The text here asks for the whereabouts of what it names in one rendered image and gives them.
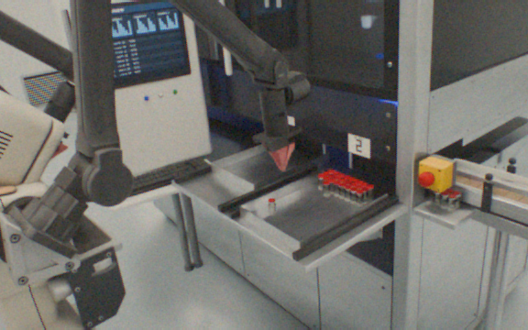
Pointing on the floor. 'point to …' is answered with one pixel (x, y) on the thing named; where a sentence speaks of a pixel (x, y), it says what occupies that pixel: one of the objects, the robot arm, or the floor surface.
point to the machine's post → (411, 154)
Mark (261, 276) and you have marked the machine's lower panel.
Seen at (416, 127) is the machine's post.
